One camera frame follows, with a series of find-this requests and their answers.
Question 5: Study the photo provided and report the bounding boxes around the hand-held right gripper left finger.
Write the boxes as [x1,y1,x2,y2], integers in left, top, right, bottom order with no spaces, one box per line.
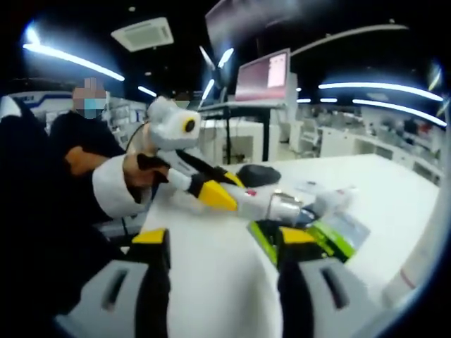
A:
[54,227,173,338]

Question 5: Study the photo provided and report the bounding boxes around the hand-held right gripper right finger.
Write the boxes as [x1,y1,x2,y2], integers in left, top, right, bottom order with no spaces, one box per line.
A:
[276,226,385,338]

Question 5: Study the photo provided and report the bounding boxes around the white skincare bottle clear cap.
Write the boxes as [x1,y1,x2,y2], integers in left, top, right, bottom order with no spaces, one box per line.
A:
[230,187,304,225]

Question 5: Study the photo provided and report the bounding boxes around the white skincare tube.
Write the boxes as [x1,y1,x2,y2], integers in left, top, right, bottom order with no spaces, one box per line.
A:
[383,242,436,309]

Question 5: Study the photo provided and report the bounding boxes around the green black skincare sachet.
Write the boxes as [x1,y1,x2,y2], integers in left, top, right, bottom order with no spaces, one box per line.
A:
[247,218,357,265]

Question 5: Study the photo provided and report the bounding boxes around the silver blue skincare sachet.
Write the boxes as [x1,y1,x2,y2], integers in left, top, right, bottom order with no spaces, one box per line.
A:
[299,204,371,249]

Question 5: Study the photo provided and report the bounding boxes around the person's left hand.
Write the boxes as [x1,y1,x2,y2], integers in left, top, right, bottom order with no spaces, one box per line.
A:
[122,152,169,204]

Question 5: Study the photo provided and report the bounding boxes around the black computer mouse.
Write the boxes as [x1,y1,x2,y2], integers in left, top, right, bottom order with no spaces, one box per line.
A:
[235,163,282,188]

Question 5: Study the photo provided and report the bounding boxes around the standing desk black legs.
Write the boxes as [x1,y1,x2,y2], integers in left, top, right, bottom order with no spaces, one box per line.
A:
[199,99,289,165]

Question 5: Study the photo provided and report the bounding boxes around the short ceiling light strip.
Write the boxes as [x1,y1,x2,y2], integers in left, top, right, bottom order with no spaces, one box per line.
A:
[217,46,236,70]

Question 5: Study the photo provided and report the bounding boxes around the pink screen monitor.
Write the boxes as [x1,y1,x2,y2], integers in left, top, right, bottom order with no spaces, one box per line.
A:
[233,48,292,104]

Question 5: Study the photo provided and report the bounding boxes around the ceiling air conditioner vent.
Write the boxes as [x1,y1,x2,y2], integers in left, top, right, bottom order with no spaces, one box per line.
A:
[110,19,176,53]

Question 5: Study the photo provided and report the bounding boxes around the white office chair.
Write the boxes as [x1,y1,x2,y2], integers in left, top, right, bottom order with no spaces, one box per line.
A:
[298,117,324,156]

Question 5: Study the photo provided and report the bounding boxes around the long ceiling light strip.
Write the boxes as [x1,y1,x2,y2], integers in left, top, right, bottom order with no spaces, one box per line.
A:
[318,82,444,102]
[351,98,447,127]
[22,42,127,82]

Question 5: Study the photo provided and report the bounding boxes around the large hanging dark screen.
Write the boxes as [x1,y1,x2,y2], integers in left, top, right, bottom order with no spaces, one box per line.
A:
[205,0,271,49]

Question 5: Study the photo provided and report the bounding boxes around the white cabinet row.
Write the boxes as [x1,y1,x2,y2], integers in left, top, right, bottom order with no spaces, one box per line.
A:
[316,125,445,186]

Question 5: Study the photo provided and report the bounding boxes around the curved ceiling rail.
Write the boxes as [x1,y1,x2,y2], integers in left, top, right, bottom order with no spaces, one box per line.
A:
[290,23,410,60]

